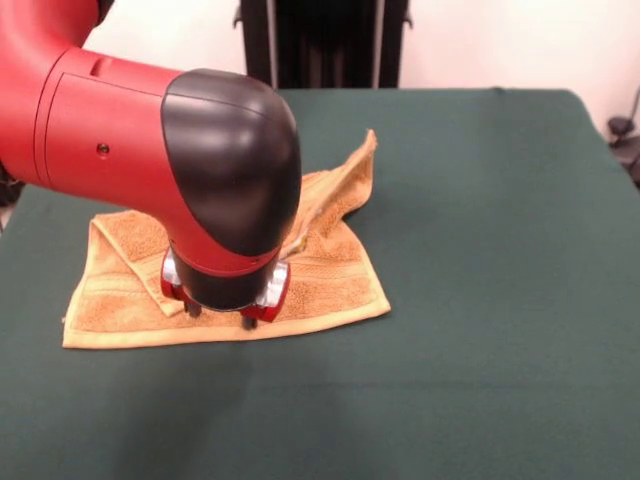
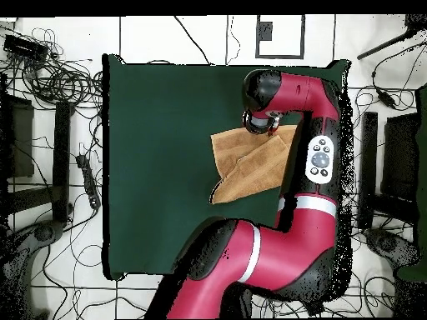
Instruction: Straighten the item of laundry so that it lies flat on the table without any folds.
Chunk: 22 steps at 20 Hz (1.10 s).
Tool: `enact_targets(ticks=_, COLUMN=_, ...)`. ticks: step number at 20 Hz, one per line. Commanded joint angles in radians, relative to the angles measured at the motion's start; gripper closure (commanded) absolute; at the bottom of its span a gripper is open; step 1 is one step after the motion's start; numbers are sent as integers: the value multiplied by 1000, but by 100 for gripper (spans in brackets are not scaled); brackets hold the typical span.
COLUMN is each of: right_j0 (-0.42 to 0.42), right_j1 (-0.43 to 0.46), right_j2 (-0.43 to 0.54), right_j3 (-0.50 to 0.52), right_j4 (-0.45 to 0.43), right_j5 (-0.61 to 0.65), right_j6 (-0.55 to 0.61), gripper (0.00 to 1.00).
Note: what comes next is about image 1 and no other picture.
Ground black stand base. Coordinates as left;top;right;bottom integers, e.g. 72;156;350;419
606;115;640;191
0;167;26;207

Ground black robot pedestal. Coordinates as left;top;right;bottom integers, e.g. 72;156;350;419
230;0;414;91

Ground dark green table cloth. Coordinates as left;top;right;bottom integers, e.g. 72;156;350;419
0;87;640;480

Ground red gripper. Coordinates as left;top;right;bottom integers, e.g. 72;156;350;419
159;248;291;332

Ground orange terry towel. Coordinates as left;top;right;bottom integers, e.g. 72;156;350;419
62;128;392;350

